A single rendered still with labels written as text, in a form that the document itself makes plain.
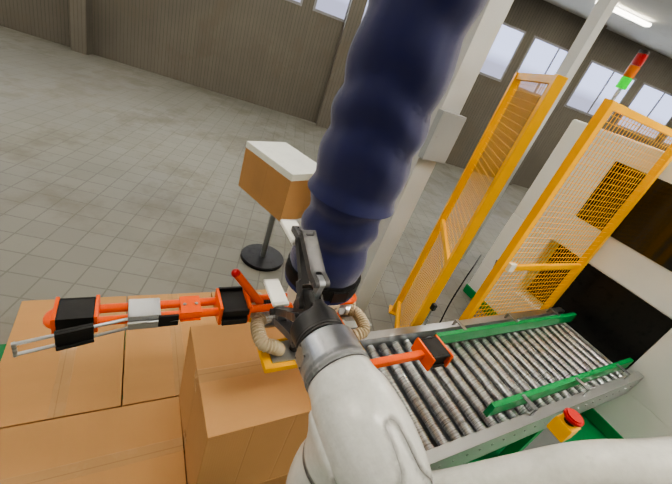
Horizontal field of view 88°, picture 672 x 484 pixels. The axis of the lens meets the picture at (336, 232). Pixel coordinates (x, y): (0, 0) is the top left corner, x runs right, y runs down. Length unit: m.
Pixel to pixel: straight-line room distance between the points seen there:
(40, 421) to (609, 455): 1.59
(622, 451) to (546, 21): 9.95
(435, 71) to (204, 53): 8.44
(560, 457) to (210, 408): 0.87
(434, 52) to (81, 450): 1.56
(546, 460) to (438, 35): 0.70
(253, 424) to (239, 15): 8.35
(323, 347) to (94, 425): 1.26
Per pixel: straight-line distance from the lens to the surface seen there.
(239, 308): 1.00
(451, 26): 0.79
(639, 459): 0.66
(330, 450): 0.43
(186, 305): 1.00
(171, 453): 1.56
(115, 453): 1.58
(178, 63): 9.26
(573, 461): 0.62
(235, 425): 1.16
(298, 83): 8.87
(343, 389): 0.43
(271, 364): 1.06
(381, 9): 0.78
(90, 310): 0.98
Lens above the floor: 1.94
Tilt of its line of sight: 28 degrees down
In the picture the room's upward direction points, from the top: 20 degrees clockwise
